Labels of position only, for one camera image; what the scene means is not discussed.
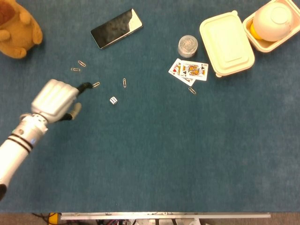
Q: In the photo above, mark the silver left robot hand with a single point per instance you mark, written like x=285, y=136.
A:
x=52, y=100

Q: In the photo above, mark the white die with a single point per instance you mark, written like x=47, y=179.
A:
x=113, y=100

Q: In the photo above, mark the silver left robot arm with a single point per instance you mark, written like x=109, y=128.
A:
x=20, y=143

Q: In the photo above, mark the metal paper clip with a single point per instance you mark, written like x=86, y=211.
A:
x=124, y=82
x=96, y=84
x=75, y=69
x=81, y=63
x=192, y=90

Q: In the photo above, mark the brown plush teddy bear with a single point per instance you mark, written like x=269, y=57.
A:
x=17, y=30

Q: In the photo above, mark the black smartphone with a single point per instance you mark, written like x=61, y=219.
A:
x=114, y=29

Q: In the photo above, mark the blue felt table mat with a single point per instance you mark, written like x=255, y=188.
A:
x=150, y=140

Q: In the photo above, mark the yellow object under table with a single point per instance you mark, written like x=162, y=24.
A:
x=53, y=218

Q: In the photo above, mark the king of hearts card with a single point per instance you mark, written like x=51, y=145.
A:
x=175, y=69

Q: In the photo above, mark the clear round plastic jar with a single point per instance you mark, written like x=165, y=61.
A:
x=187, y=46

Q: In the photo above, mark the king of clubs card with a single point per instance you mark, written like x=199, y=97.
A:
x=195, y=71

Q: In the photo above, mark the cream lidded food container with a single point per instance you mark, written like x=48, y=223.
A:
x=226, y=43

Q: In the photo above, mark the yellow round object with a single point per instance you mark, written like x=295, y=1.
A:
x=254, y=32

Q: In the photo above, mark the cream open food container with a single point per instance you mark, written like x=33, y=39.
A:
x=264, y=45

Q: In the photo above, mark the white upturned bowl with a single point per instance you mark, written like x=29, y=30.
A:
x=273, y=21

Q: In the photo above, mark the aluminium frame rail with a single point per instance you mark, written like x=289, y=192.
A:
x=164, y=215

